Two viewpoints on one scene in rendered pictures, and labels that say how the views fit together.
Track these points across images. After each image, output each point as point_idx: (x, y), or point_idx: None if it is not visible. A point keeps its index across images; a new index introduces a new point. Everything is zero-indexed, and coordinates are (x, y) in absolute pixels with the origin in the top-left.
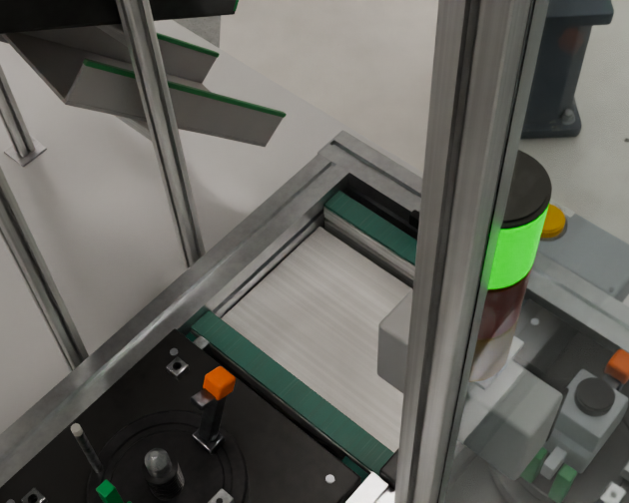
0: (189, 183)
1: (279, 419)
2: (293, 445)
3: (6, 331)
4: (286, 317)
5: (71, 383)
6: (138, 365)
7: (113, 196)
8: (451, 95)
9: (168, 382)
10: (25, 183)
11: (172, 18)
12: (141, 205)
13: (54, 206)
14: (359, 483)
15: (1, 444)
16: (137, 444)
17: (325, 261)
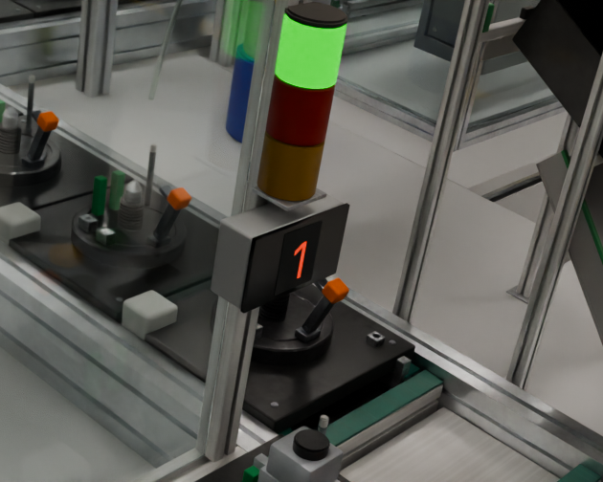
0: (540, 314)
1: (329, 386)
2: (305, 390)
3: (435, 332)
4: (451, 445)
5: (364, 301)
6: (378, 325)
7: (590, 394)
8: None
9: (363, 337)
10: (590, 347)
11: None
12: (583, 409)
13: (569, 361)
14: (272, 428)
15: None
16: (304, 305)
17: (520, 479)
